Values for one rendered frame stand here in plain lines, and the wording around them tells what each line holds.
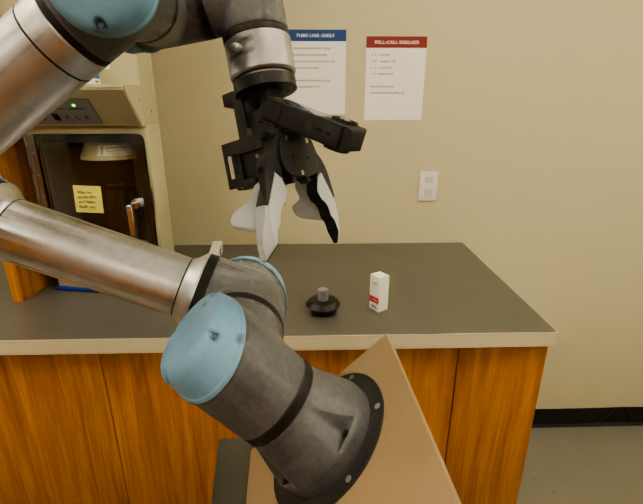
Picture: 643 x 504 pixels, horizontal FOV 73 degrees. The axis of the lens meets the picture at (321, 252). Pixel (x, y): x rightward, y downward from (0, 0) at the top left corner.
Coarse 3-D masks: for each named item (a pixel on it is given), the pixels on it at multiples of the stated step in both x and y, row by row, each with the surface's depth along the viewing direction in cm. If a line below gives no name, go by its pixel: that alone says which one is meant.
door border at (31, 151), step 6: (30, 138) 115; (30, 144) 116; (30, 150) 116; (30, 156) 117; (36, 156) 117; (36, 162) 117; (30, 168) 117; (36, 168) 118; (36, 174) 118; (36, 180) 119; (42, 180) 119; (36, 186) 119; (42, 186) 119; (36, 192) 119; (42, 192) 120; (42, 198) 120; (42, 204) 121
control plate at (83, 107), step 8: (64, 104) 106; (80, 104) 106; (88, 104) 106; (56, 112) 108; (64, 112) 108; (72, 112) 108; (80, 112) 108; (88, 112) 109; (96, 112) 109; (48, 120) 111; (64, 120) 111; (72, 120) 111; (80, 120) 111; (88, 120) 111; (96, 120) 111
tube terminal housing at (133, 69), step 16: (0, 0) 105; (16, 0) 105; (0, 16) 106; (112, 64) 111; (128, 64) 111; (144, 64) 115; (112, 80) 112; (128, 80) 112; (144, 80) 115; (144, 96) 115; (144, 112) 115; (48, 128) 115; (64, 128) 116; (80, 128) 116; (96, 128) 116; (112, 128) 116; (128, 128) 116; (144, 128) 116; (160, 144) 127; (160, 160) 127; (160, 176) 127; (160, 192) 127; (160, 208) 127; (160, 224) 126; (160, 240) 127
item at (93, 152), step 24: (48, 144) 116; (72, 144) 116; (96, 144) 116; (120, 144) 116; (144, 144) 117; (48, 168) 118; (72, 168) 118; (96, 168) 118; (120, 168) 118; (144, 168) 118; (48, 192) 120; (72, 192) 120; (120, 192) 120; (144, 192) 121; (72, 216) 122; (96, 216) 123; (120, 216) 123; (144, 216) 123; (144, 240) 125
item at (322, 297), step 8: (320, 288) 115; (312, 296) 117; (320, 296) 114; (328, 296) 117; (312, 304) 113; (320, 304) 112; (328, 304) 112; (336, 304) 114; (312, 312) 114; (320, 312) 112; (328, 312) 113
